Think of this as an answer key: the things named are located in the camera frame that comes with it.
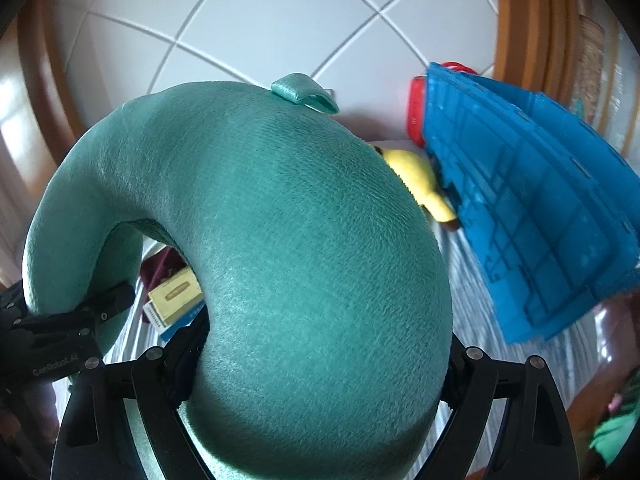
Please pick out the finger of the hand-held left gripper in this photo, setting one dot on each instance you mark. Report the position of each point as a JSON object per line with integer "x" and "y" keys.
{"x": 107, "y": 302}

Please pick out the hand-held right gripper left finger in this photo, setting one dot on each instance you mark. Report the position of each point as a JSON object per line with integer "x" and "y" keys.
{"x": 150, "y": 375}

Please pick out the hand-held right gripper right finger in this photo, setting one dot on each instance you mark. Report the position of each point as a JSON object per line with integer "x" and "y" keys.
{"x": 475, "y": 375}

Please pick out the green neck pillow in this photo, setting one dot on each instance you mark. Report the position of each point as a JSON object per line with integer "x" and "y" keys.
{"x": 300, "y": 260}

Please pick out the blue plastic crate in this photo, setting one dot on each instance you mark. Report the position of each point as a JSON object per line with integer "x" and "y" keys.
{"x": 525, "y": 185}

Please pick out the blue book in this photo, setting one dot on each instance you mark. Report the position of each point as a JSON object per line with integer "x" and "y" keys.
{"x": 170, "y": 332}

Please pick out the dark maroon cloth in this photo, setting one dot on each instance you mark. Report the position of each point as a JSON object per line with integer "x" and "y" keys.
{"x": 155, "y": 270}

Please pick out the yellow cardboard box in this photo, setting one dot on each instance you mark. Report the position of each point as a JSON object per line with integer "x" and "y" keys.
{"x": 175, "y": 295}

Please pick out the blue striped bed sheet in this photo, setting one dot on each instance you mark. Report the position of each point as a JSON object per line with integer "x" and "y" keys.
{"x": 475, "y": 300}

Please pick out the green cloth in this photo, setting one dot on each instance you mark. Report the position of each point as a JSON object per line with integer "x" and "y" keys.
{"x": 615, "y": 430}

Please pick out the yellow tiger plush toy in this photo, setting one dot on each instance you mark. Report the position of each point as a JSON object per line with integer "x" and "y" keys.
{"x": 415, "y": 170}

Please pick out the red plastic box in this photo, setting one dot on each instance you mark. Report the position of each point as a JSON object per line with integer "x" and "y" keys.
{"x": 415, "y": 110}

